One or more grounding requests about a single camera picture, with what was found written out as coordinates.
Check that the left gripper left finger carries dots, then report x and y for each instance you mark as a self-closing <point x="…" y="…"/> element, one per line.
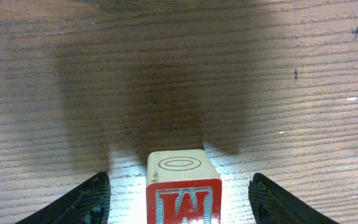
<point x="88" y="203"/>

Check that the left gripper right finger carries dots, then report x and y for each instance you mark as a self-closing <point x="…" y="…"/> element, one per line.
<point x="272" y="204"/>

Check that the red M letter block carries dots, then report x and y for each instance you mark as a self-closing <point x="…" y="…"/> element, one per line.
<point x="182" y="186"/>

